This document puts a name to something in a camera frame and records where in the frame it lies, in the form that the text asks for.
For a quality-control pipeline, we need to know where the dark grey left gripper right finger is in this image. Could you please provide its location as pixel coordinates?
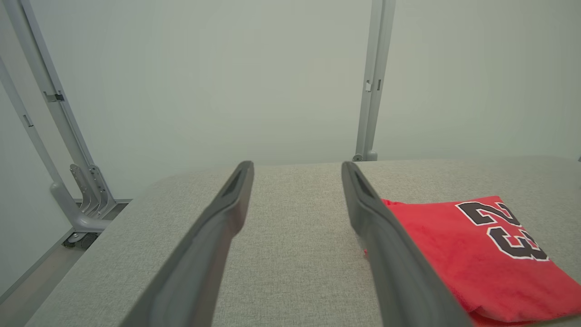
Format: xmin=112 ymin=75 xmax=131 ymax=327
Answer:
xmin=341 ymin=161 xmax=473 ymax=327

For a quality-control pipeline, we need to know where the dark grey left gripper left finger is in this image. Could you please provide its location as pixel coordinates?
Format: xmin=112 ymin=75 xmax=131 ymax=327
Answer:
xmin=119 ymin=160 xmax=255 ymax=327

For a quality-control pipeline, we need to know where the red and white basketball jersey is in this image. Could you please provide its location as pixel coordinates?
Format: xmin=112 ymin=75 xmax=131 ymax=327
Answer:
xmin=363 ymin=195 xmax=581 ymax=327

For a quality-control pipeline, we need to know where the grey fabric sofa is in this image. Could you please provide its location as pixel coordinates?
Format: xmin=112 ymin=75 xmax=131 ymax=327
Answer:
xmin=25 ymin=157 xmax=581 ymax=327

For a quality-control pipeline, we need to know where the black frame caster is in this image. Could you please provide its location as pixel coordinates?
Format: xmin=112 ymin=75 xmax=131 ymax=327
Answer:
xmin=63 ymin=232 xmax=98 ymax=250

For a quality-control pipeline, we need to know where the grey curved frame bar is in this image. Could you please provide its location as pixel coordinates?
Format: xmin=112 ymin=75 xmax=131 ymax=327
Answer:
xmin=0 ymin=57 xmax=112 ymax=233

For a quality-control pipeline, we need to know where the grey metal partition post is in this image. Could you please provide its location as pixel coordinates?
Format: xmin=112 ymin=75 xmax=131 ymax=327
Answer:
xmin=353 ymin=0 xmax=396 ymax=162

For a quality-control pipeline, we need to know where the grey slanted frame post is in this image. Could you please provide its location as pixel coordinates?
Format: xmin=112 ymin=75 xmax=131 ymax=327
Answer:
xmin=2 ymin=0 xmax=116 ymax=218

